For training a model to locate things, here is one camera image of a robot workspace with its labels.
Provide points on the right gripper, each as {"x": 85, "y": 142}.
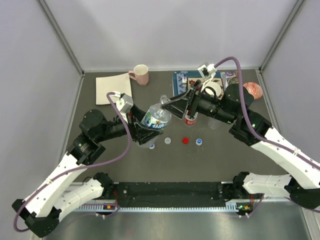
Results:
{"x": 178, "y": 104}

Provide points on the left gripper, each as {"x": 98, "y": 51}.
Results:
{"x": 141, "y": 132}

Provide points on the small blue-cap water bottle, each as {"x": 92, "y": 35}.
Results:
{"x": 156, "y": 117}

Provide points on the white-cap red-label bottle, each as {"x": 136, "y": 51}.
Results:
{"x": 164, "y": 99}

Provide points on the red-cap red-label bottle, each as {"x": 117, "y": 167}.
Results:
{"x": 190, "y": 121}

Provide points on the red bottle cap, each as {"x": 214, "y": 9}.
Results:
{"x": 185, "y": 140}

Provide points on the clear label-free plastic bottle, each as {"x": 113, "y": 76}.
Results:
{"x": 214, "y": 123}

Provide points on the blue white bottle cap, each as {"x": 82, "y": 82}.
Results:
{"x": 199, "y": 142}

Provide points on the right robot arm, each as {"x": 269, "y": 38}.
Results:
{"x": 300, "y": 184}

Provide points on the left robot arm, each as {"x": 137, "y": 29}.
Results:
{"x": 46, "y": 207}

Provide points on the blue patterned placemat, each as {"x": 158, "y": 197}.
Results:
{"x": 178, "y": 85}

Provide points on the floral square plate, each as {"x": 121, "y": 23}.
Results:
{"x": 191, "y": 81}

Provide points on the white bowl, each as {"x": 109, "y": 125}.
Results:
{"x": 213, "y": 89}

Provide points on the white square plate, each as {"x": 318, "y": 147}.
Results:
{"x": 118, "y": 83}

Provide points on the pink mug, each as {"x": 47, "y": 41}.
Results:
{"x": 140, "y": 74}

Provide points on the red patterned bowl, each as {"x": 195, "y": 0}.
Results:
{"x": 254, "y": 89}

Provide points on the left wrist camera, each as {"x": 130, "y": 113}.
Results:
{"x": 123, "y": 104}

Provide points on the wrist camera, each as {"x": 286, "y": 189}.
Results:
{"x": 123, "y": 104}
{"x": 207, "y": 72}

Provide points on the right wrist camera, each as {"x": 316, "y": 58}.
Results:
{"x": 207, "y": 72}

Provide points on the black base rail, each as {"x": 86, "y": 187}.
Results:
{"x": 170, "y": 194}

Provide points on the grey slotted cable duct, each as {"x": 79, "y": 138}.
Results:
{"x": 227, "y": 207}

